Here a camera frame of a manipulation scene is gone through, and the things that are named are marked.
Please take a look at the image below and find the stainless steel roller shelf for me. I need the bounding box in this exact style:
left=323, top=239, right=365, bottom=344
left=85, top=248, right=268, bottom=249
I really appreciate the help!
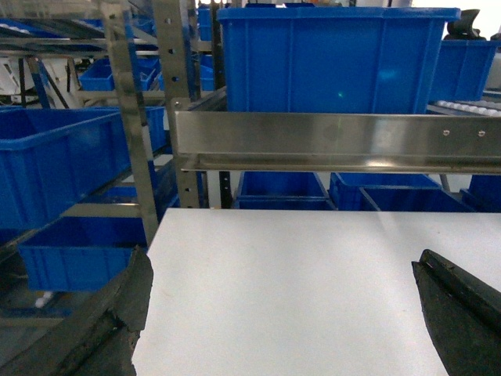
left=171, top=105, right=500, bottom=175

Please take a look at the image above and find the steel rack upright post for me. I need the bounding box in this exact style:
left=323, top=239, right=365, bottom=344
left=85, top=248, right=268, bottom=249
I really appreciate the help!
left=98, top=1, right=159, bottom=244

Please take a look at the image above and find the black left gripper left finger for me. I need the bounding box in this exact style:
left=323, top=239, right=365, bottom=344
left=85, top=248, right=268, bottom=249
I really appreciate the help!
left=1, top=247, right=153, bottom=375

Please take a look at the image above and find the wide blue bin lower right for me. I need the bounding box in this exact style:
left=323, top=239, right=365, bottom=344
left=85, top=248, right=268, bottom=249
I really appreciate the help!
left=329, top=172, right=474, bottom=213

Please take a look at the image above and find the blue crate on left rack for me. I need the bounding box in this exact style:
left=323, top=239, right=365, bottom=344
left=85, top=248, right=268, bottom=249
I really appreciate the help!
left=0, top=106, right=167, bottom=230

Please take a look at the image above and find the small blue bin lower middle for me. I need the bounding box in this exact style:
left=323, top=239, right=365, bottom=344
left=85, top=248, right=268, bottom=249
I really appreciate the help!
left=232, top=172, right=337, bottom=211

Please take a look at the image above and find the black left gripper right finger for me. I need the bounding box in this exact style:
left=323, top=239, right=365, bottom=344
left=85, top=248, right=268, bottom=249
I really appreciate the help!
left=411, top=249, right=500, bottom=375

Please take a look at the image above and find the blue crate far right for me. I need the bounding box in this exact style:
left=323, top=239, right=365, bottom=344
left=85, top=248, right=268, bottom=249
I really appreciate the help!
left=429, top=40, right=500, bottom=102

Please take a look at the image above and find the blue bin on floor left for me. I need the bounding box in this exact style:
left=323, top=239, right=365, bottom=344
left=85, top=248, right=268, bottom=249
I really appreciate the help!
left=18, top=217, right=146, bottom=291

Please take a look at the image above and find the large blue bin on shelf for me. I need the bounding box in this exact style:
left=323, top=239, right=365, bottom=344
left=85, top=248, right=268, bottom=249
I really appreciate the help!
left=217, top=6, right=460, bottom=114

